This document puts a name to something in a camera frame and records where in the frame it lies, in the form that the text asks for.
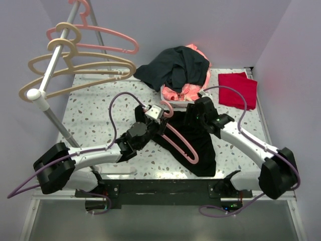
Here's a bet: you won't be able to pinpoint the pink hanger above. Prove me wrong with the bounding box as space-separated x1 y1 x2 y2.
159 100 200 165
46 22 139 54

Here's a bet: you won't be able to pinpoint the black shorts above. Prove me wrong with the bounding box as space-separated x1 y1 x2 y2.
134 104 217 177

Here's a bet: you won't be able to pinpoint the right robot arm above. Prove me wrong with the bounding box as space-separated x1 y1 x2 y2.
184 97 299 199

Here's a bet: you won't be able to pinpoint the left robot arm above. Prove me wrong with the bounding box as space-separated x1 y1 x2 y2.
33 117 168 197

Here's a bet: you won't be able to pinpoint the lower beige hanger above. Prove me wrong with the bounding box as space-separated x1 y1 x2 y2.
19 38 131 102

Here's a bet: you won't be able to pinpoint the beige hanger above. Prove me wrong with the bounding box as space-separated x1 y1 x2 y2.
27 22 137 80
19 38 131 102

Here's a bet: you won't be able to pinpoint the upper beige hanger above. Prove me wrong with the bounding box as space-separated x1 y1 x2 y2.
27 22 137 80

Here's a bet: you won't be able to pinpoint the top pink hanger hook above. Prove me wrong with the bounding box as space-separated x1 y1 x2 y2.
67 0 91 26

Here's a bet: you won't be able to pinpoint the white plastic basket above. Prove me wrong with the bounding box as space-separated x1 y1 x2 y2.
160 94 193 108

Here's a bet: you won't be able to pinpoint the pink garment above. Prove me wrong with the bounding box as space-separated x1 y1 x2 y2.
162 44 213 102

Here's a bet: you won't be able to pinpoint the red folded cloth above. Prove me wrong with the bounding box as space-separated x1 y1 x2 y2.
218 72 258 110

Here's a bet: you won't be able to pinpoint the dark teal garment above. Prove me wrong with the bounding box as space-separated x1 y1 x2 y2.
134 46 210 93

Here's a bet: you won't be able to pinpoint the metal clothes rack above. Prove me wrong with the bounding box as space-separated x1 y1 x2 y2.
26 0 137 175

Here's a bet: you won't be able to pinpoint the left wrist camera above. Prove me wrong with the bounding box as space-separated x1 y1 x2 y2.
145 105 164 124

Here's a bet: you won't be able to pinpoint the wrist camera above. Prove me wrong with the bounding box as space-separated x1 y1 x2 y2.
145 105 164 124
198 89 213 100

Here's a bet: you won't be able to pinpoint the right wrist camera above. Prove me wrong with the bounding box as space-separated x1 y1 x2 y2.
198 89 213 100

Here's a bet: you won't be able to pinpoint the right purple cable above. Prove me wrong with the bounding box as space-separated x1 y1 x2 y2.
199 85 300 217

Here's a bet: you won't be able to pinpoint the purple cable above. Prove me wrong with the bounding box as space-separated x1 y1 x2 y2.
7 92 151 199
199 85 300 217

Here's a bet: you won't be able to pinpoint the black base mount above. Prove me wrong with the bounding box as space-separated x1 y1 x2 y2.
74 178 253 211

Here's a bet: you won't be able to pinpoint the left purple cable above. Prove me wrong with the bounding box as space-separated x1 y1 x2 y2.
7 92 151 199

